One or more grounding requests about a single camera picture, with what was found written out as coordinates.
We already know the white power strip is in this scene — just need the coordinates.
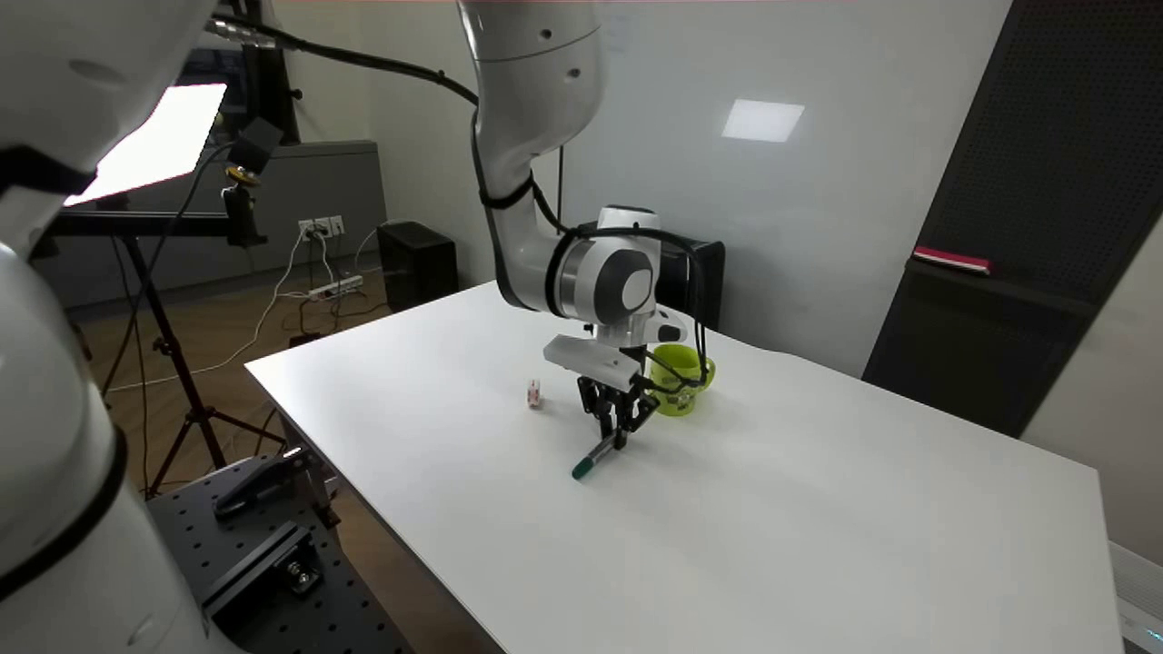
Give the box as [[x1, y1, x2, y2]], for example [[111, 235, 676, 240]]
[[300, 274, 368, 306]]

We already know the black clamp tool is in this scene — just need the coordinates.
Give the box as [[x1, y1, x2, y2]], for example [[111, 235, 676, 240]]
[[214, 447, 311, 523]]

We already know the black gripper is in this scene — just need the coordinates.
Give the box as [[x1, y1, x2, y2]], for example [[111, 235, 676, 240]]
[[574, 370, 665, 454]]

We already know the pink item on shelf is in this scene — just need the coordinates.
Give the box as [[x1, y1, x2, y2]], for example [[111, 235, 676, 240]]
[[909, 243, 994, 278]]

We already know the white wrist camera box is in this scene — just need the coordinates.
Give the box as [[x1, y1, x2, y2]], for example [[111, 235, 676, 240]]
[[542, 335, 645, 391]]

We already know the black tripod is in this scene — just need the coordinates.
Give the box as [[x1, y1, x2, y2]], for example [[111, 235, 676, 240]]
[[46, 202, 294, 501]]

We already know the black computer case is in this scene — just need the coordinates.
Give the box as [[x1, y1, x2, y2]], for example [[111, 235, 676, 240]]
[[656, 234, 731, 335]]

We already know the tall black shelf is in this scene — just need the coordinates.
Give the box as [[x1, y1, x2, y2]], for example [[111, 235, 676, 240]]
[[860, 0, 1163, 443]]

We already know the black overhead cable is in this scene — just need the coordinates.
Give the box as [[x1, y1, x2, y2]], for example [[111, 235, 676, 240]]
[[208, 11, 483, 108]]

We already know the black camera on stand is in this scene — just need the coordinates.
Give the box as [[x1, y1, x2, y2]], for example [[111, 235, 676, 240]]
[[214, 112, 287, 252]]

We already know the small black cabinet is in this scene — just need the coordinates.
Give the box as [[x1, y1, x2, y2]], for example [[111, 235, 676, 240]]
[[375, 219, 460, 311]]

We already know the lime green printed cup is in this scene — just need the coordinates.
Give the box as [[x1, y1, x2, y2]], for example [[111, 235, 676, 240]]
[[642, 340, 720, 420]]

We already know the white flat light panel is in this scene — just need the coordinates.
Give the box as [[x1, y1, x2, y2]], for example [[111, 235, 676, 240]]
[[65, 79, 231, 211]]

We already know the grey partition panel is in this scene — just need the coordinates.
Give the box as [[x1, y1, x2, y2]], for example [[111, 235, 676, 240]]
[[31, 137, 390, 311]]

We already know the green and grey marker pen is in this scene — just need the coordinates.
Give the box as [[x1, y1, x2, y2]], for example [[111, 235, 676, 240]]
[[567, 433, 630, 483]]

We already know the grey perforated breadboard plate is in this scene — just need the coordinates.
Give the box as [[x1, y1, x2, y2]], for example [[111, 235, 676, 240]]
[[142, 452, 415, 654]]

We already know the white wall socket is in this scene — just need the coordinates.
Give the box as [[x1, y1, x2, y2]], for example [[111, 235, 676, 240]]
[[294, 211, 348, 240]]

